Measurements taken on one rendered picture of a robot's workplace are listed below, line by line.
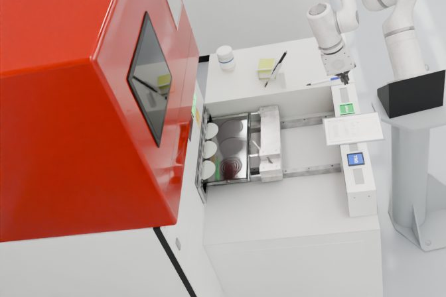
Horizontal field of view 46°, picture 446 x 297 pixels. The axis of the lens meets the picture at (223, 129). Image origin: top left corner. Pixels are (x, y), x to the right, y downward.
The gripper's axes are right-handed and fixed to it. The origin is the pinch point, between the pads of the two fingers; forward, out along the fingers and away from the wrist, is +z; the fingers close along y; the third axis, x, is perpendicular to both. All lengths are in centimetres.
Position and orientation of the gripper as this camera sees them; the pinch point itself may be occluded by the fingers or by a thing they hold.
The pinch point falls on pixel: (344, 78)
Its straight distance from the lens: 197.7
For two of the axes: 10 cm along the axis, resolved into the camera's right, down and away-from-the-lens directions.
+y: 9.0, -2.7, -3.3
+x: 0.5, -7.0, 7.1
